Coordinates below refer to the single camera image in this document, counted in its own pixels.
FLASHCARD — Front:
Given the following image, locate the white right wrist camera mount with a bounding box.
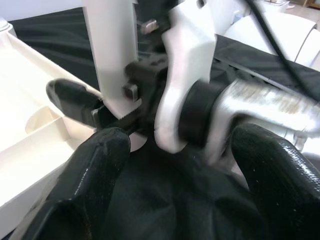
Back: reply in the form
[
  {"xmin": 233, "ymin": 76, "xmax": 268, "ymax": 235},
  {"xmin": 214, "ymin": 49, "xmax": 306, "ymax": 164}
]
[{"xmin": 153, "ymin": 0, "xmax": 217, "ymax": 154}]

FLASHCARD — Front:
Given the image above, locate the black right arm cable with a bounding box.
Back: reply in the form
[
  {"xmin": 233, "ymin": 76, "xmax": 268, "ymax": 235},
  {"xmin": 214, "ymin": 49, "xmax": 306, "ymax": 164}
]
[{"xmin": 243, "ymin": 0, "xmax": 313, "ymax": 97}]

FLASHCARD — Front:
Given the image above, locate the black table cloth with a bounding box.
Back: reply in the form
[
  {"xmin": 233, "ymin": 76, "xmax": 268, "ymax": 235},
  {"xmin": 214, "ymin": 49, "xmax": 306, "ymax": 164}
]
[{"xmin": 9, "ymin": 6, "xmax": 320, "ymax": 240}]

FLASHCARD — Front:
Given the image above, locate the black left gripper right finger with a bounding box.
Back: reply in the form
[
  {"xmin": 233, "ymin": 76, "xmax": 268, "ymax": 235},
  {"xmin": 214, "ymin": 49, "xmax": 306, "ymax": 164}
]
[{"xmin": 231, "ymin": 123, "xmax": 320, "ymax": 240}]

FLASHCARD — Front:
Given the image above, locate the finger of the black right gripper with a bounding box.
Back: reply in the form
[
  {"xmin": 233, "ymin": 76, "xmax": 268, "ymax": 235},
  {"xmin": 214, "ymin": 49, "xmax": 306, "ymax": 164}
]
[{"xmin": 46, "ymin": 78, "xmax": 106, "ymax": 131}]

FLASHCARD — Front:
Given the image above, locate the white plastic table leg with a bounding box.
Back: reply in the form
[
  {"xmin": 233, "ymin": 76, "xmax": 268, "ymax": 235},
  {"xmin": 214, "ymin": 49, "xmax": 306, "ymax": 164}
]
[{"xmin": 82, "ymin": 0, "xmax": 143, "ymax": 122}]

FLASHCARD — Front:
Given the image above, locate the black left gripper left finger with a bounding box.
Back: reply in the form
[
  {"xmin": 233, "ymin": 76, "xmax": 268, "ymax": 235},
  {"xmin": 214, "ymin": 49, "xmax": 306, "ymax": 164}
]
[{"xmin": 12, "ymin": 126, "xmax": 131, "ymax": 240}]

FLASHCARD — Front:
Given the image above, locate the white plastic children table top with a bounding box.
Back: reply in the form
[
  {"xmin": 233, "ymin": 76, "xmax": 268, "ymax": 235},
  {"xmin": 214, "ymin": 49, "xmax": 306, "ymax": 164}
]
[{"xmin": 0, "ymin": 17, "xmax": 148, "ymax": 221}]

